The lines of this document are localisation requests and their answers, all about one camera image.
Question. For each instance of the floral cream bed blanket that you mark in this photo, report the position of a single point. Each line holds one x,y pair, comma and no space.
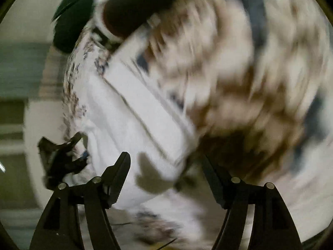
254,77

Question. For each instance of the white knitted lace garment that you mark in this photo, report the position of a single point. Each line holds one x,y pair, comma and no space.
111,100

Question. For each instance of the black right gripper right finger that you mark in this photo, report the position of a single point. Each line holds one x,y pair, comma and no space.
272,226

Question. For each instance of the dark green velvet pillow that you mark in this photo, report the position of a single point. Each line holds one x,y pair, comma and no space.
70,18

